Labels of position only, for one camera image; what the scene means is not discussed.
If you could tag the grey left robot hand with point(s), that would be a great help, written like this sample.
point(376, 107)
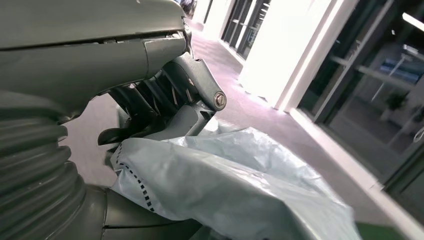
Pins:
point(82, 59)

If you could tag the white plastic mailer parcel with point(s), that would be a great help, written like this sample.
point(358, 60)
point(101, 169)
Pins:
point(232, 192)

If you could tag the dark grey wall panel frame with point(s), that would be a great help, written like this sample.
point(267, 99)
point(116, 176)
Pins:
point(357, 92)

